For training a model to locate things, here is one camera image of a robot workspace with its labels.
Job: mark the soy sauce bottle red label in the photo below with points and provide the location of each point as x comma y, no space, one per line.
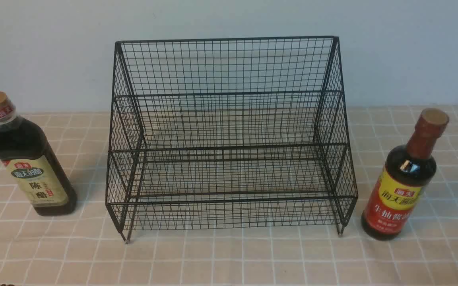
407,171

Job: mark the vinegar bottle with gold cap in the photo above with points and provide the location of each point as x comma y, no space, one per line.
28,157

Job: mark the pink checkered tablecloth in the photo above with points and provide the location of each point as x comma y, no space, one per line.
85,249

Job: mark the black wire mesh rack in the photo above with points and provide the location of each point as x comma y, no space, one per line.
229,133

